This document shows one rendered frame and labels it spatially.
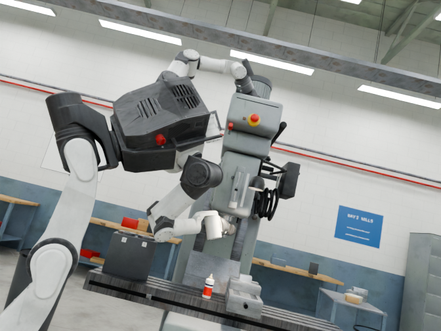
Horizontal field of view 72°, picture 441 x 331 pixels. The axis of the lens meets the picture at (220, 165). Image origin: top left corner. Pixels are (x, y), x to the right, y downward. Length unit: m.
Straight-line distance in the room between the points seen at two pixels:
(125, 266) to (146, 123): 0.82
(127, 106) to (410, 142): 6.62
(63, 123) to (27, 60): 6.55
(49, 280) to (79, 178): 0.31
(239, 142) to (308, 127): 4.95
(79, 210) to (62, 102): 0.36
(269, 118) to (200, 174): 0.59
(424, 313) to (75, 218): 5.84
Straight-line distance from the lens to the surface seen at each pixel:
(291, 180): 1.87
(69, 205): 1.10
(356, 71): 4.43
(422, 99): 6.63
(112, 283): 1.55
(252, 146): 1.53
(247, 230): 1.97
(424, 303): 6.31
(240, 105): 1.49
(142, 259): 1.60
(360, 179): 6.57
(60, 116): 1.13
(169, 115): 1.02
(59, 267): 1.07
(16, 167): 6.94
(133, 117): 1.05
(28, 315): 1.14
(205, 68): 1.59
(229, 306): 1.43
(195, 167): 1.02
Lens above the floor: 1.23
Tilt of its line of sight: 11 degrees up
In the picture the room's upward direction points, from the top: 14 degrees clockwise
